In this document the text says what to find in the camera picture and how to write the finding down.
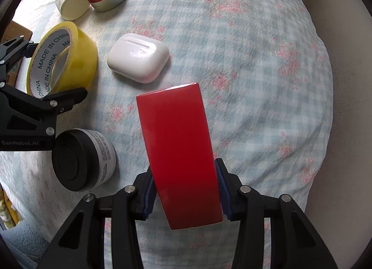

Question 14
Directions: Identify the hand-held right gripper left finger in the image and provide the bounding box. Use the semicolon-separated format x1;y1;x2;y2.
38;168;159;269

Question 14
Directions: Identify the cream lid white jar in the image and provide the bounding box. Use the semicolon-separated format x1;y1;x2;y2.
55;0;90;21

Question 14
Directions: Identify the black lid white jar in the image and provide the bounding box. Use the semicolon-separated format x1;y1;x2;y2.
52;129;117;193

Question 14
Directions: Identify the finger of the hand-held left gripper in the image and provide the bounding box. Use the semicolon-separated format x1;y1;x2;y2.
0;35;36;84
0;82;88;136

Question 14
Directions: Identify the checked floral blanket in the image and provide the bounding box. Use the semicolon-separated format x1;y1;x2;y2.
0;0;333;269

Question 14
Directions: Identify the white earbuds case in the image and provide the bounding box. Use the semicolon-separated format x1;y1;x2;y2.
107;33;170;84

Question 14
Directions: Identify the yellow tape roll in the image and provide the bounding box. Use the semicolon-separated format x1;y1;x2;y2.
27;21;99;99

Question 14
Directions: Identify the grey fluffy cloth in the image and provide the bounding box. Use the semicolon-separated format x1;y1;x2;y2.
0;219;50;269

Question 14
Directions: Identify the yellow patterned cloth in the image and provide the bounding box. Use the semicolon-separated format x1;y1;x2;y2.
0;186;18;229

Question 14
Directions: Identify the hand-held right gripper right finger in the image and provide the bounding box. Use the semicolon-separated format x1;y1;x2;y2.
214;158;340;269

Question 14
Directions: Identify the beige chair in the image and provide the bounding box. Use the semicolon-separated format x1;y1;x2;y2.
292;0;372;269

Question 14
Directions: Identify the brown cardboard box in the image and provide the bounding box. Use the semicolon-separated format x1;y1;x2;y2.
3;21;33;43

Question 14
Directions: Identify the red glossy box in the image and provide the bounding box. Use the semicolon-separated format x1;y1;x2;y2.
136;82;224;231

